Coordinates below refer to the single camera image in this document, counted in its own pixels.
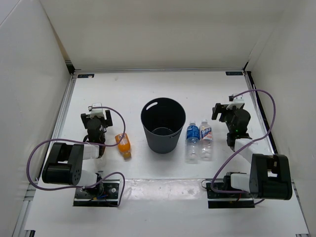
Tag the white red label water bottle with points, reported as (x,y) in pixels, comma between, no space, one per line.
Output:
(206,141)

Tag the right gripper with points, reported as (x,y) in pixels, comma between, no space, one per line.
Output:
(219,108)

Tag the clear unlabelled plastic bottle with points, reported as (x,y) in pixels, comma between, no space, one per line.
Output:
(100,162)

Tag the right black frame rail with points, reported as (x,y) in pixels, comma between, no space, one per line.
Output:
(265,124)

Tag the dark grey plastic bin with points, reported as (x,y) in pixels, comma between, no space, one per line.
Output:
(163,120)

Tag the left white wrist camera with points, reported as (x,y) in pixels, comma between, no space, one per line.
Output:
(96,111)

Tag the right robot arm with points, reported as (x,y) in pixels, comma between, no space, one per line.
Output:
(269,176)

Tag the orange juice bottle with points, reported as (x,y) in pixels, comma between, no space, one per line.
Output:
(124,146)

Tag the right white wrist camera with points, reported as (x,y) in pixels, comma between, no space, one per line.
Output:
(235,102)

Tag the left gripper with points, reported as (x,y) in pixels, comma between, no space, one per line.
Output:
(109,122)

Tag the blue label water bottle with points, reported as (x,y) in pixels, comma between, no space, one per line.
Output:
(192,139)

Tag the left aluminium frame rail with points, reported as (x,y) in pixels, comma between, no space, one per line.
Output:
(64,108)

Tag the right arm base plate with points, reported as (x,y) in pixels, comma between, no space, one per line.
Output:
(226,201)

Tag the right blue corner label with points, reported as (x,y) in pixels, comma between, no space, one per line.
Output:
(234,73)

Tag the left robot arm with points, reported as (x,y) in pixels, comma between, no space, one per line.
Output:
(64,163)

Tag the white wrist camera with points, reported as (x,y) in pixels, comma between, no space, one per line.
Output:
(96,111)
(235,102)

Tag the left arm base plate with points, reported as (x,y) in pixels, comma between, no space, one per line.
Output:
(108,193)

